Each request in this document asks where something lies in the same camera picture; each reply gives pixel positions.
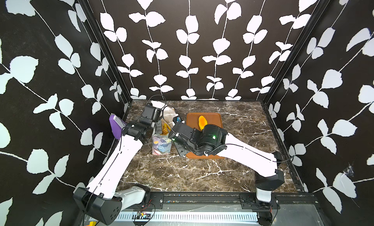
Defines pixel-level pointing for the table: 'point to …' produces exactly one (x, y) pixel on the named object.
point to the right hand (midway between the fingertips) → (177, 141)
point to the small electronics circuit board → (143, 215)
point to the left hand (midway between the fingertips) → (155, 123)
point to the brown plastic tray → (192, 119)
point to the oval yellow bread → (202, 122)
